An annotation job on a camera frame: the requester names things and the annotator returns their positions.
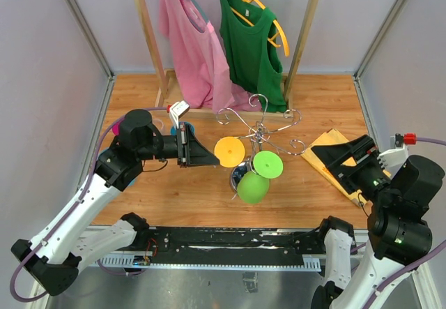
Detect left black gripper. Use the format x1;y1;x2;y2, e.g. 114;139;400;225
137;123;221;168

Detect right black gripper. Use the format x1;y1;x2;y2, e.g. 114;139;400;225
312;131;397;202

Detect yellow plastic wine glass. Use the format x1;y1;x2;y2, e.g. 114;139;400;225
214;137;245;168

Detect blue wine glass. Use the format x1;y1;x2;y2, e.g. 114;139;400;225
170;121;195;136
95;149;138;191

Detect magenta plastic wine glass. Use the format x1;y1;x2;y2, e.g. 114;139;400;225
111;119;123;136

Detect clear wine glass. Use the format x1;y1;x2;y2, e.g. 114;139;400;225
153;118;164;131

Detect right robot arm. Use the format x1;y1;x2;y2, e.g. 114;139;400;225
312;133;445;308

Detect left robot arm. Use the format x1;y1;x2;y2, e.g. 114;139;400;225
11;109;220;296

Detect green plastic wine glass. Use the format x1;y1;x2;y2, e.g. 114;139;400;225
237;151;284;204

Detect chrome wine glass rack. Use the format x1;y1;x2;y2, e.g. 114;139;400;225
215;107;307;197

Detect wooden clothes rack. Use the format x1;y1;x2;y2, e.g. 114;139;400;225
135;0;318;118

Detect pink t-shirt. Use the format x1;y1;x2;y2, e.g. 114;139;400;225
158;0;261;113

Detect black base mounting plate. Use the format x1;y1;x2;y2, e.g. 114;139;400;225
130;227;325;267

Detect green tank top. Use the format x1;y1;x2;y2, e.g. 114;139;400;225
220;3;287;112

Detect yellow clothes hanger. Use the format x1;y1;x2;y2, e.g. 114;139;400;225
220;0;290;57

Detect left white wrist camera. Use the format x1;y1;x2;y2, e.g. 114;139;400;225
167;100;190;128

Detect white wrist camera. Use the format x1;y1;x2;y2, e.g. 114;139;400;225
378;133;417;171
167;100;190;128

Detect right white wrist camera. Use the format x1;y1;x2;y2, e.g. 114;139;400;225
378;133;417;171

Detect aluminium frame rail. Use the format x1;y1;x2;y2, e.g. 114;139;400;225
79;227;370;272

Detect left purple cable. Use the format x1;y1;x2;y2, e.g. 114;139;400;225
9;106;171;303

